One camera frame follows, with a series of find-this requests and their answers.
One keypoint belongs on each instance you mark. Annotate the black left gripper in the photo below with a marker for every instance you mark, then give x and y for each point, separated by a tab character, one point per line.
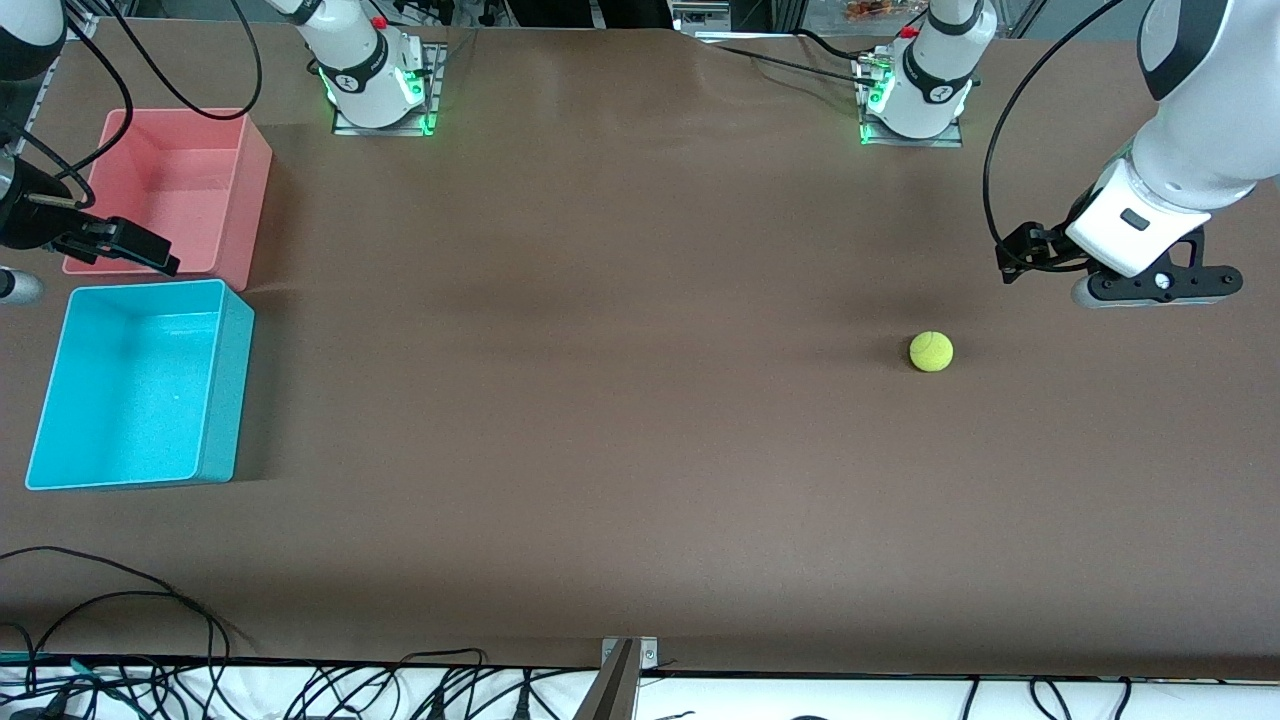
1040	246

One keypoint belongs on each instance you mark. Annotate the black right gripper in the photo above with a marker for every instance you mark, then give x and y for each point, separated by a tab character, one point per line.
28	222

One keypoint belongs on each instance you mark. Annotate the yellow tennis ball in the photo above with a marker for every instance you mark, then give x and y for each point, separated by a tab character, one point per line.
931	351

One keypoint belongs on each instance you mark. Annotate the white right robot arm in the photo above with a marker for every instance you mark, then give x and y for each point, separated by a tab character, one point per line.
365	75

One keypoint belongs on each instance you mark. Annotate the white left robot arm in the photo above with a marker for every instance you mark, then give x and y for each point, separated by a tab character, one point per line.
1200	130

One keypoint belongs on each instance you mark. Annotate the pink plastic bin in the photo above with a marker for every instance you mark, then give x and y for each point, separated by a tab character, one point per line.
180	180

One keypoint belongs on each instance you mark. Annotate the blue plastic bin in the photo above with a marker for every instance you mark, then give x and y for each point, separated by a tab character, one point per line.
140	390

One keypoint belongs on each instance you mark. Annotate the orange items in clear box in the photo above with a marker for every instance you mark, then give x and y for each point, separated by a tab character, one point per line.
870	10

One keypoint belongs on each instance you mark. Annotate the dark grey metal bar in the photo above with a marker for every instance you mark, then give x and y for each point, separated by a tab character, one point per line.
612	690

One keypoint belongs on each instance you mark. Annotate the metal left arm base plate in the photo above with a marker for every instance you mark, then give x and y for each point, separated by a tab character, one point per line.
945	140

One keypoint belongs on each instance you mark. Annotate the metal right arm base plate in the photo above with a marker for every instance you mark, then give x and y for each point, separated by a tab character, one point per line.
432	75

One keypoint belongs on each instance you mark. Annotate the small silver metal bracket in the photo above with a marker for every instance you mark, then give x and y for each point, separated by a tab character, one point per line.
650	655

